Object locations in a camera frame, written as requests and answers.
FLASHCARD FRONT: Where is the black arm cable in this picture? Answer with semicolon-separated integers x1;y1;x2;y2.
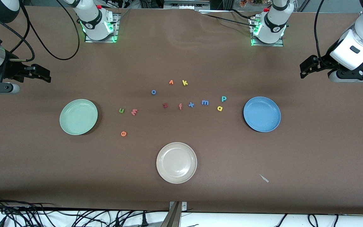
314;0;327;61
0;0;80;61

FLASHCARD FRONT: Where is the orange decorative item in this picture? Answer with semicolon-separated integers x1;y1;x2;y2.
239;0;273;7

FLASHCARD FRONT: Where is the grey metal beam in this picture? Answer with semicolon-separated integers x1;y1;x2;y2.
160;202;182;227

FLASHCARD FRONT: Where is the silver metal bracket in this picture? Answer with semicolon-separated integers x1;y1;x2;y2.
169;201;187;212

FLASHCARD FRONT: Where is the grey metal box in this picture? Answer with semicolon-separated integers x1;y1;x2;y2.
164;0;210;9

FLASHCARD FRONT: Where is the black base cable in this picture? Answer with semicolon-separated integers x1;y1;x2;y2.
197;12;255;27
229;8;264;20

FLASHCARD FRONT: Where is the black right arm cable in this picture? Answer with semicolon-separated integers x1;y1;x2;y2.
0;0;80;61

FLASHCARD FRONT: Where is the black cable tangle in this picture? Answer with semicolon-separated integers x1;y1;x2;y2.
0;195;169;227

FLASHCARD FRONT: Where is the blue plate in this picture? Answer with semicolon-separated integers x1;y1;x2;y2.
243;96;281;132

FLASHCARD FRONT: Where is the beige plate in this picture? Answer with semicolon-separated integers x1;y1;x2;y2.
156;142;198;184

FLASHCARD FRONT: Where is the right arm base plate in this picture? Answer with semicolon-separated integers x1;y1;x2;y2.
84;13;119;43

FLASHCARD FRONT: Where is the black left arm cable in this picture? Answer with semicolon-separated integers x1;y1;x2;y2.
314;0;327;61

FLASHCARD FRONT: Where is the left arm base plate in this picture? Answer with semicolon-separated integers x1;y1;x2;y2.
250;18;285;47

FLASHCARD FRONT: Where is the brown table cover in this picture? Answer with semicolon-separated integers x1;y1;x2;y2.
0;6;363;215

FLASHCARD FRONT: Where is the green plate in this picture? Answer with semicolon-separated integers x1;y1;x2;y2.
60;99;98;136

